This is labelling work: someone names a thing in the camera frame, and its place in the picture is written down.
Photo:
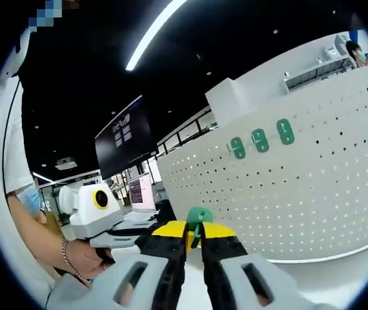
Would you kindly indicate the black box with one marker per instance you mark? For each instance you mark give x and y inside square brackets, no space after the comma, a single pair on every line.
[168,211]

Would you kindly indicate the person's left hand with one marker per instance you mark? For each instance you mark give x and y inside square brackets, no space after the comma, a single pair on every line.
[80,258]

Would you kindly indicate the white square pillar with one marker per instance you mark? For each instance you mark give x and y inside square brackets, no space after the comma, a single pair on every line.
[226,103]

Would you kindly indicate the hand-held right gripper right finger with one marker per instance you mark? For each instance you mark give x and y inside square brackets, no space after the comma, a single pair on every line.
[229,277]

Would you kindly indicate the white storage rack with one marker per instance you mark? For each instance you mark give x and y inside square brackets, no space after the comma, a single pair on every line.
[316,76]

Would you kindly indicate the white pegboard mounting plate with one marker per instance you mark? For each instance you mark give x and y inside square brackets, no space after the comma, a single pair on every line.
[300,200]

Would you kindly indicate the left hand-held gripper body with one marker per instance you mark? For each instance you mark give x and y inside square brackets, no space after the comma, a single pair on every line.
[87,210]

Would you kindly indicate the green hook assembly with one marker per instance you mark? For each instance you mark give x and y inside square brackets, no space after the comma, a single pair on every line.
[261,140]
[237,148]
[285,132]
[198,214]

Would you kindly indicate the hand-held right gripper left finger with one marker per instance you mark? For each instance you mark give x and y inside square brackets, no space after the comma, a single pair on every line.
[161,277]

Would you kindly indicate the ceiling light strip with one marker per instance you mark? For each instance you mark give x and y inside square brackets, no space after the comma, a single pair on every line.
[147,37]
[43,177]

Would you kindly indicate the laptop with pink screen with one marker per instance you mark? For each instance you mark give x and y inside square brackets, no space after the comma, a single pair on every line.
[140,190]

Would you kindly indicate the black hanging screen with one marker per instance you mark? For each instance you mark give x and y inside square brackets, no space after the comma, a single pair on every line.
[122,142]

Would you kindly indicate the white t-shirt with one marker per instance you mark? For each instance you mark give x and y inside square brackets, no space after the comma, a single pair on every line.
[13,145]

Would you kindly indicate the ceiling air conditioner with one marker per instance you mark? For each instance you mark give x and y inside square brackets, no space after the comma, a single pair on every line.
[65,164]

